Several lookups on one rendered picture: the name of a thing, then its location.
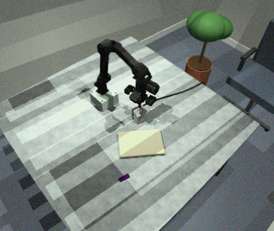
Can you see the small purple block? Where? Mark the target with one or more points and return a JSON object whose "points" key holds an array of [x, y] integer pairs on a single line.
{"points": [[122, 178]]}

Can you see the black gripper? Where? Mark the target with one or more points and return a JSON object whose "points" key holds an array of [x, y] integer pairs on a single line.
{"points": [[148, 100]]}

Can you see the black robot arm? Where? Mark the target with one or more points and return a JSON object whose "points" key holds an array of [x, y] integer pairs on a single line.
{"points": [[139, 70]]}

